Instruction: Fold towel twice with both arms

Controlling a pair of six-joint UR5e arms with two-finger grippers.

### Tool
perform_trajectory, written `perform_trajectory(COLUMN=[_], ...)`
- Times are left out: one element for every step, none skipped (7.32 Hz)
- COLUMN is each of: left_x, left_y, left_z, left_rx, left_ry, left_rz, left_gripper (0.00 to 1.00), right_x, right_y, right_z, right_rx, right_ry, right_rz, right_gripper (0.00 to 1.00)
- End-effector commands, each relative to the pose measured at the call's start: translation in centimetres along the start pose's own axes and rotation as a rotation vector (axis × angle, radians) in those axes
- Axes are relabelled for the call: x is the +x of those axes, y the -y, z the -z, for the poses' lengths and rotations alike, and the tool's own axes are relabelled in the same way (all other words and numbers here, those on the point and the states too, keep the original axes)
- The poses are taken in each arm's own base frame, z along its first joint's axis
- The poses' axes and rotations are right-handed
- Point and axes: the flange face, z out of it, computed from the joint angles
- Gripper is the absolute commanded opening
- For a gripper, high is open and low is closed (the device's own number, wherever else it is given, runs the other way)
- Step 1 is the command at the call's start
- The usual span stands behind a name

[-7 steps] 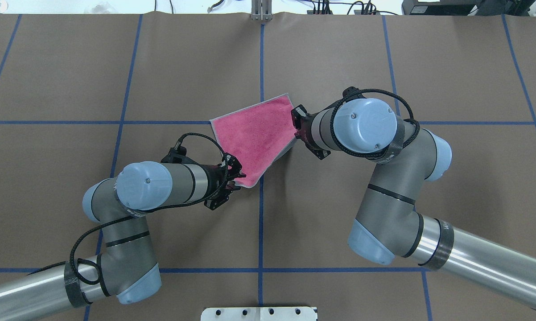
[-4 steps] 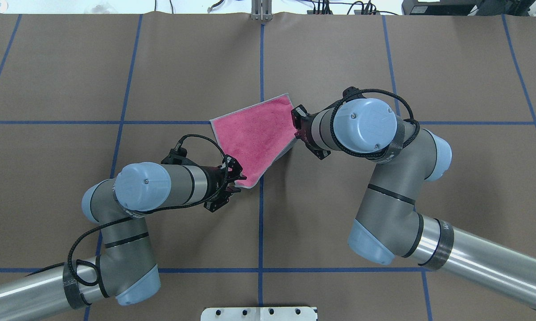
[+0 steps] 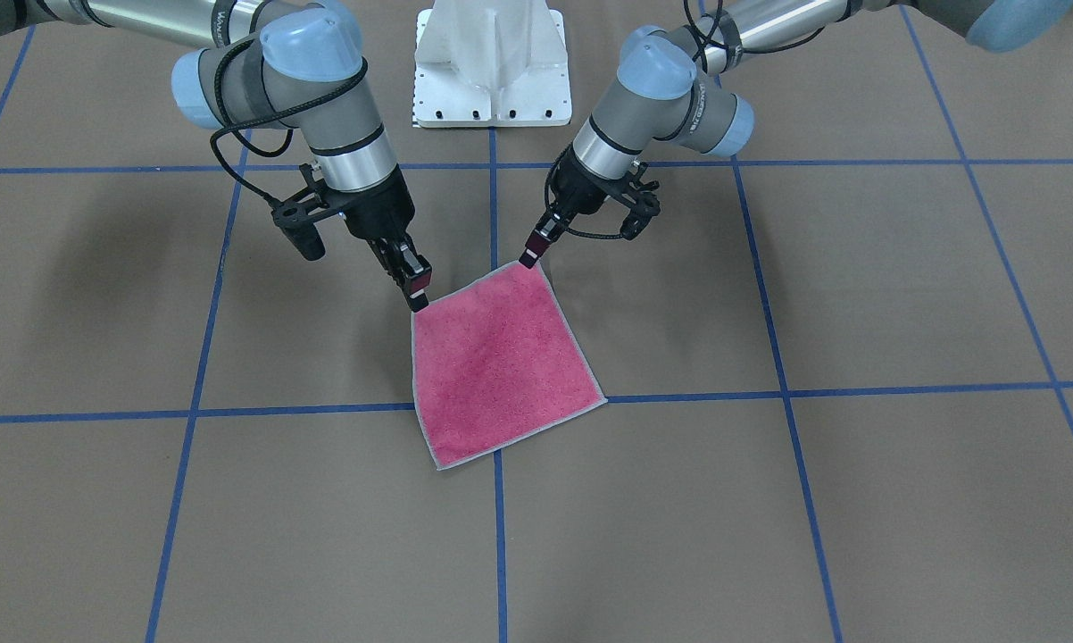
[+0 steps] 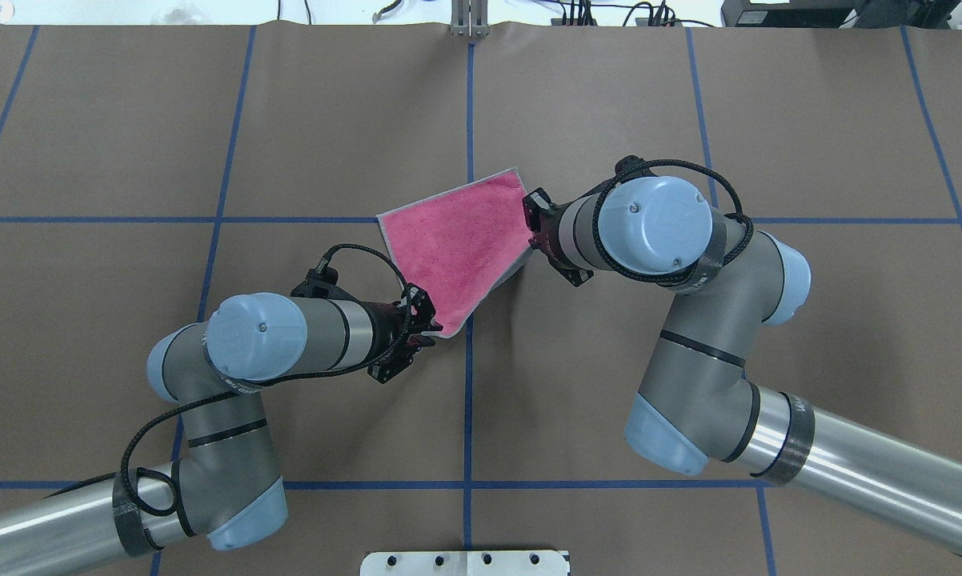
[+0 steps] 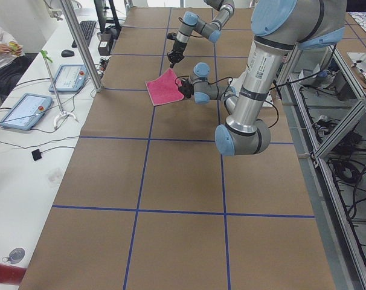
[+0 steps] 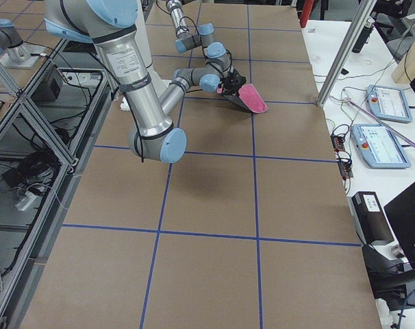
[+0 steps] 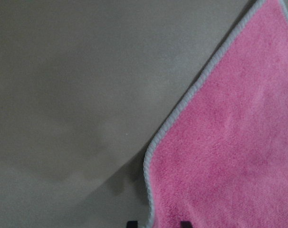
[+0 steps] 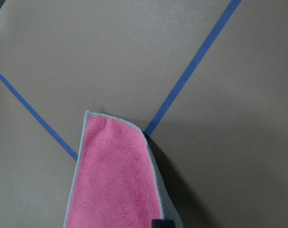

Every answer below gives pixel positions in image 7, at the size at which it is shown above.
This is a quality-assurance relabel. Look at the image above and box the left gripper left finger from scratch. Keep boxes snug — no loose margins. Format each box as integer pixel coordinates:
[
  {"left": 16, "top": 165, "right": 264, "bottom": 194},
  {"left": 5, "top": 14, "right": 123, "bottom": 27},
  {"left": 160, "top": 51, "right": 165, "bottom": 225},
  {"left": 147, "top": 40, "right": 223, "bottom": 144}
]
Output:
[{"left": 126, "top": 220, "right": 138, "bottom": 228}]

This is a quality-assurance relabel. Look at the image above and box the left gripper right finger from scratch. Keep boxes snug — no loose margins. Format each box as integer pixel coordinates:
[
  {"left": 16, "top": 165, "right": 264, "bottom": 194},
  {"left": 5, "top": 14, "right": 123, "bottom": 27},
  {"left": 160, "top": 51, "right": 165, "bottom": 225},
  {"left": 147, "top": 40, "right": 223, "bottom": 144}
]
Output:
[{"left": 180, "top": 221, "right": 191, "bottom": 228}]

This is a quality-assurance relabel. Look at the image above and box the pink and grey towel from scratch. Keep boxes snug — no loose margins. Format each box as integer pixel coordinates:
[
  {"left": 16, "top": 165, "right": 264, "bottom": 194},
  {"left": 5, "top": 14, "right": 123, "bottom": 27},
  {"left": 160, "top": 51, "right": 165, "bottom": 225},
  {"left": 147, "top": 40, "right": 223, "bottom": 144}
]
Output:
[{"left": 144, "top": 0, "right": 288, "bottom": 228}]

